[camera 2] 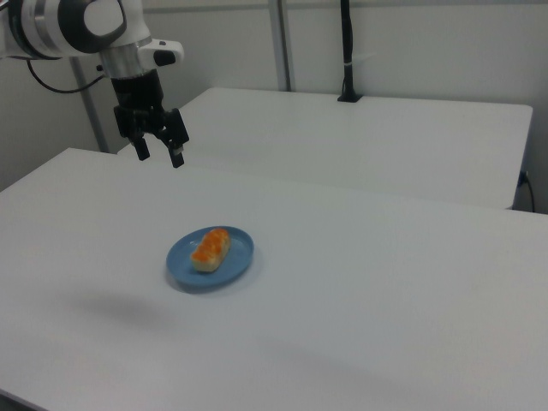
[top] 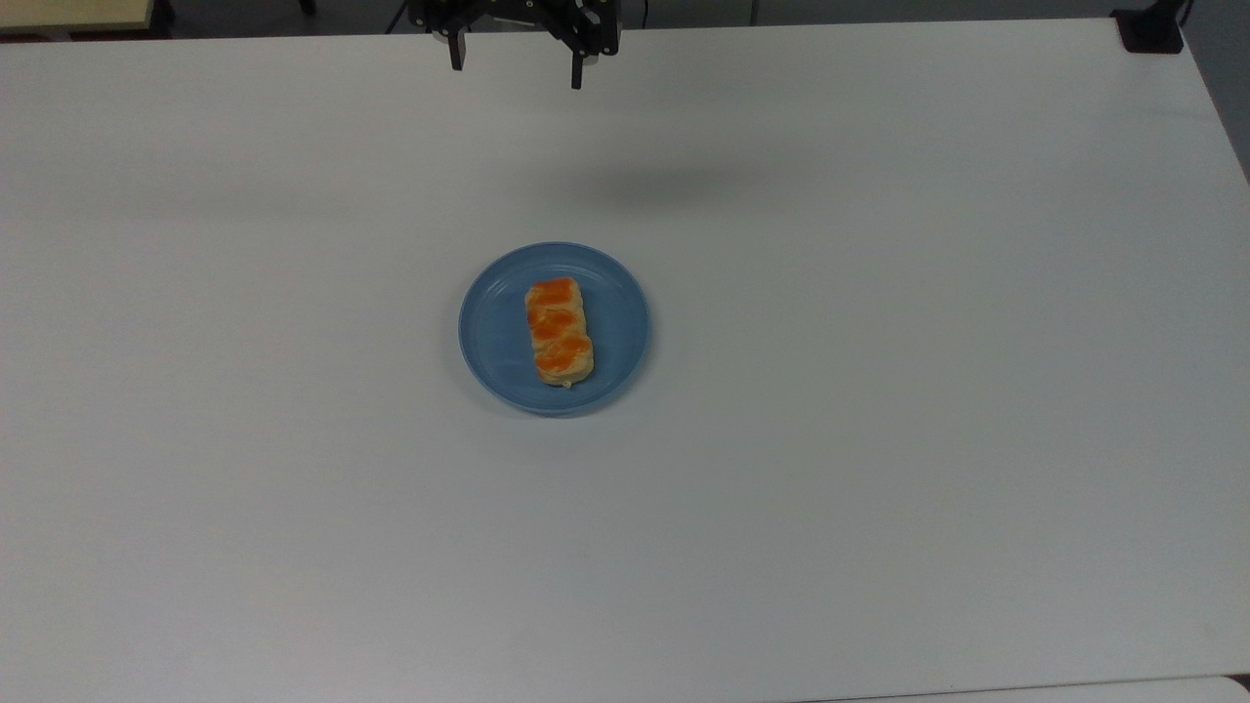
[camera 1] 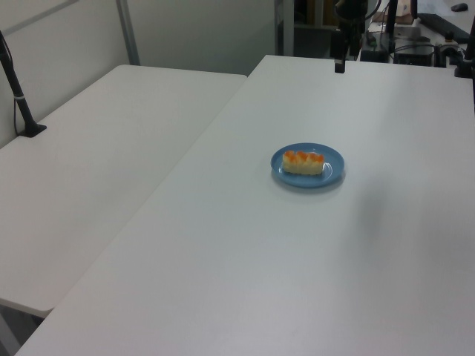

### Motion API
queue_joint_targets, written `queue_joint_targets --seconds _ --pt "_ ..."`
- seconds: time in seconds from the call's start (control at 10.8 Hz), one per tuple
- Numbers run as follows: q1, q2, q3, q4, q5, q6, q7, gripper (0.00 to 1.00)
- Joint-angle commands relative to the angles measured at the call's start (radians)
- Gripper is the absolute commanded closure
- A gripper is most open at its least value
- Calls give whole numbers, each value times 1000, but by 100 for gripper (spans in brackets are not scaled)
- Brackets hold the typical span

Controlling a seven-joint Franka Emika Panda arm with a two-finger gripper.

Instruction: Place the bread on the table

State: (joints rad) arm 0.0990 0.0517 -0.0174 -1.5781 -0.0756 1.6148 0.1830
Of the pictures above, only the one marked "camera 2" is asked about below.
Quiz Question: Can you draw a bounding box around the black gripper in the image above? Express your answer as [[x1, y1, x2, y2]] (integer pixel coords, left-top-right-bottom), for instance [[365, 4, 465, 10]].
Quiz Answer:
[[110, 70, 191, 170]]

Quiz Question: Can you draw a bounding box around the orange glazed bread loaf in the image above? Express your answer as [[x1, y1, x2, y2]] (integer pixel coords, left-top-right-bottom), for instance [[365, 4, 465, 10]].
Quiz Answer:
[[190, 228, 233, 274]]

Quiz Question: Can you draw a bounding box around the blue oval plate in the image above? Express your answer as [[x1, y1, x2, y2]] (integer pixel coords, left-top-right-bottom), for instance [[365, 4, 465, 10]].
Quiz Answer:
[[165, 225, 255, 295]]

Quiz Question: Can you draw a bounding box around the white side table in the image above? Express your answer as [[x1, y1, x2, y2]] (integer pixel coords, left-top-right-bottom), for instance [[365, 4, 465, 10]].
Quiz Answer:
[[116, 87, 534, 211]]

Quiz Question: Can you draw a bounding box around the black pole with base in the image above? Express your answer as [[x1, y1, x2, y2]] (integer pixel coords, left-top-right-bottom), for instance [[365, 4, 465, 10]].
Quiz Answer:
[[337, 0, 365, 104]]

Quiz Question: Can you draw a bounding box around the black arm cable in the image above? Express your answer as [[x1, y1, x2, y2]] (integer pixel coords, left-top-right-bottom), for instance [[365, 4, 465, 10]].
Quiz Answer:
[[27, 57, 106, 94]]

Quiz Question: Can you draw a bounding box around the black wall cable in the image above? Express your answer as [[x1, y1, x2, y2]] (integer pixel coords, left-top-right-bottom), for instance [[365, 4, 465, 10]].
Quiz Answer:
[[519, 170, 537, 212]]

